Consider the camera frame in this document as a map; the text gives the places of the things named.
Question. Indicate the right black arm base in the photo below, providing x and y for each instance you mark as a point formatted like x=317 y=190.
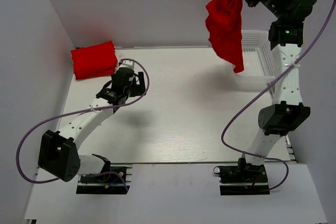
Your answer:
x=233 y=182

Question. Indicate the folded red t shirt stack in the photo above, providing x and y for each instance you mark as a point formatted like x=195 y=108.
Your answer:
x=94 y=61

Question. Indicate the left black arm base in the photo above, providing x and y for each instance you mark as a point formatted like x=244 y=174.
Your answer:
x=117 y=183

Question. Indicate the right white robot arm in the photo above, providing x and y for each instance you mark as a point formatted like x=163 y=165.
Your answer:
x=287 y=111

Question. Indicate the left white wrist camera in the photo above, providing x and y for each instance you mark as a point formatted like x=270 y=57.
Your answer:
x=127 y=64

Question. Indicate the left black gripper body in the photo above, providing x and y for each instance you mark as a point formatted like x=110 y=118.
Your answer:
x=136 y=89

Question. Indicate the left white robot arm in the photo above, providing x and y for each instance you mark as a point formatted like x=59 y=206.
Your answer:
x=58 y=153

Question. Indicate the white plastic basket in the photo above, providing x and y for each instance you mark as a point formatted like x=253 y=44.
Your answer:
x=259 y=68

